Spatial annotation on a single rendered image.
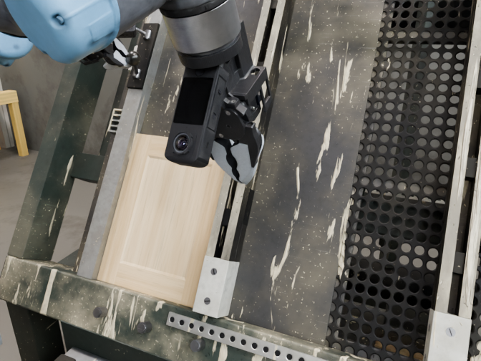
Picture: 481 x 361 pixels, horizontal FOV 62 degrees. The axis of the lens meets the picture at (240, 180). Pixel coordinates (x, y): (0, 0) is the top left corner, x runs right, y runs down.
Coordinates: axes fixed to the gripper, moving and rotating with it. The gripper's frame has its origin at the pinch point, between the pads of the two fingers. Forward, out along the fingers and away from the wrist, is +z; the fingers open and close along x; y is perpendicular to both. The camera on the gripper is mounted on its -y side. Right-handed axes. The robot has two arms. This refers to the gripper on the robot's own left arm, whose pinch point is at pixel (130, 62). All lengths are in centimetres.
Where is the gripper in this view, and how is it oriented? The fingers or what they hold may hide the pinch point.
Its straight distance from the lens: 112.8
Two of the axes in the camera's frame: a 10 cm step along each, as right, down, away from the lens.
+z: 3.3, 2.2, 9.2
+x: 1.2, 9.6, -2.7
